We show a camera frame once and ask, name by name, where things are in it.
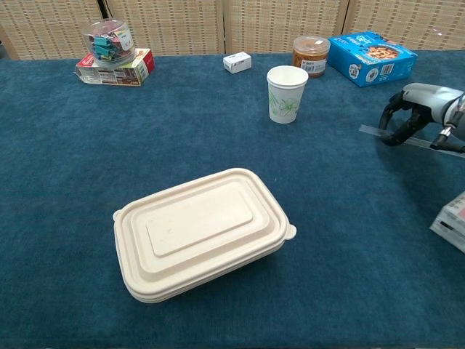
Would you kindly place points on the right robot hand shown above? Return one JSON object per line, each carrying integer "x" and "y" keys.
{"x": 432, "y": 100}

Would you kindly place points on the clear plastic straw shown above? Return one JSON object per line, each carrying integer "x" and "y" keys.
{"x": 370, "y": 129}

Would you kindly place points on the white paper cup green flower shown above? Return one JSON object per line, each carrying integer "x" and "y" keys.
{"x": 286, "y": 98}

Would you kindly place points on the blue cookie box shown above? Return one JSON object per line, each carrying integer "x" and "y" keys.
{"x": 370, "y": 58}

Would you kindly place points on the long multicolour tissue pack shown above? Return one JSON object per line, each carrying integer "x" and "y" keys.
{"x": 452, "y": 225}

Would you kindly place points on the clear jar brown contents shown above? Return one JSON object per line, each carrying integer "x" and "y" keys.
{"x": 310, "y": 54}

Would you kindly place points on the bamboo folding screen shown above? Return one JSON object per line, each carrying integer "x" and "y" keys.
{"x": 254, "y": 25}

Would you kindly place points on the small white box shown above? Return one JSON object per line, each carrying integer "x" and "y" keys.
{"x": 237, "y": 62}

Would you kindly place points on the beige lidded lunch box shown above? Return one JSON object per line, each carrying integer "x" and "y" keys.
{"x": 200, "y": 232}

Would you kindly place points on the red snack box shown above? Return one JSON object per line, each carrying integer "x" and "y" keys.
{"x": 116, "y": 74}

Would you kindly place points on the blue table cloth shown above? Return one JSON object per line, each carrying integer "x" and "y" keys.
{"x": 109, "y": 145}

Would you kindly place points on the clear jar of binder clips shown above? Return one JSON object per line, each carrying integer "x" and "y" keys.
{"x": 109, "y": 43}

